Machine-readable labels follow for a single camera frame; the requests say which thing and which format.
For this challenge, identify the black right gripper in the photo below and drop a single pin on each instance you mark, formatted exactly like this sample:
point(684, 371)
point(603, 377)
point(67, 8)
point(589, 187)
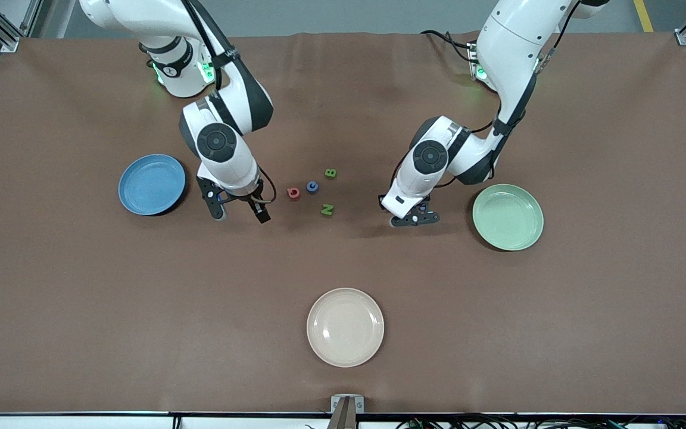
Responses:
point(252, 201)

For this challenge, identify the pink foam letter D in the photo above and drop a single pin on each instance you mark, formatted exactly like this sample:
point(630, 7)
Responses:
point(293, 192)

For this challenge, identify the blue foam letter C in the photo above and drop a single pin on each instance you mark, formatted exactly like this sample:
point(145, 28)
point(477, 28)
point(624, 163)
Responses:
point(308, 186)

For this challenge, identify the green foam letter N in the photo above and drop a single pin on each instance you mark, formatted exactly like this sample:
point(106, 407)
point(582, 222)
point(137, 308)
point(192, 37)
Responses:
point(327, 209)

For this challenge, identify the green foam letter B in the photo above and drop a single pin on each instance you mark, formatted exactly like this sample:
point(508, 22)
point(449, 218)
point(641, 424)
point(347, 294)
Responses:
point(330, 173)

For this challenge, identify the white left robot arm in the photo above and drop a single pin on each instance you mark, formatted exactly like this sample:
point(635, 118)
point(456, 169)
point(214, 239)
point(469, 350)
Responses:
point(510, 36)

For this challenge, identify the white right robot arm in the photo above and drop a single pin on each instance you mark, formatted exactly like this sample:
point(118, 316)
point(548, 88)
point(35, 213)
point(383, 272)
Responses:
point(230, 164)

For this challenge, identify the blue plate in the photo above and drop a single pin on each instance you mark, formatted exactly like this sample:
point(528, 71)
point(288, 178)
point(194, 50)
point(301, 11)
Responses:
point(152, 190)

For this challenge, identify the green plate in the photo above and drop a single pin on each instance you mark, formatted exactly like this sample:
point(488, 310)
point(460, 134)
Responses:
point(507, 226)

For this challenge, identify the cream plate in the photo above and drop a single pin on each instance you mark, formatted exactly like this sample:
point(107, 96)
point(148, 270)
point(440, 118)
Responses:
point(346, 328)

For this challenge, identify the brown table mat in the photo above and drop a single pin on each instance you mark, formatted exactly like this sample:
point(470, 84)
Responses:
point(200, 298)

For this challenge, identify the grey metal bracket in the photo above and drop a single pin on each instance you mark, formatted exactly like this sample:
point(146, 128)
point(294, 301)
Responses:
point(336, 404)

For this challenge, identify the camera mount post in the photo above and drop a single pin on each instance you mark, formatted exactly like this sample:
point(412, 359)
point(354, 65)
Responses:
point(343, 420)

